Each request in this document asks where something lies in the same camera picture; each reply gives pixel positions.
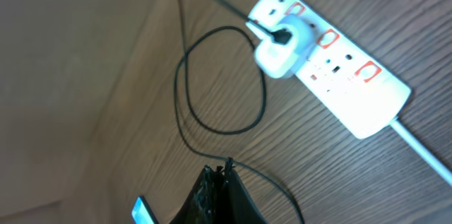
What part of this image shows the white power strip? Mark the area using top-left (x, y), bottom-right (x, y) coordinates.
top-left (246, 0), bottom-right (411, 139)

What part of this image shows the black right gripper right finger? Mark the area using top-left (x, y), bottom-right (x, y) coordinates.
top-left (217, 158), bottom-right (267, 224)

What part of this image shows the white charger plug adapter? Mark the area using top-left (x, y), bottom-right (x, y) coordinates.
top-left (254, 15), bottom-right (316, 79)

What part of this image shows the black charging cable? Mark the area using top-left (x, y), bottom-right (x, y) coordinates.
top-left (172, 0), bottom-right (307, 224)

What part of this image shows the white power strip cord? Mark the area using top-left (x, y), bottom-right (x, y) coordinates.
top-left (390, 117), bottom-right (452, 187)

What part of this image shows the blue Galaxy smartphone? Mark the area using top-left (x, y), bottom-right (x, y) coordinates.
top-left (131, 196), bottom-right (158, 224)

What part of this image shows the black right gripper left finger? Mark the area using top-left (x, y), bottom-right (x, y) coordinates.
top-left (170, 166), bottom-right (224, 224)

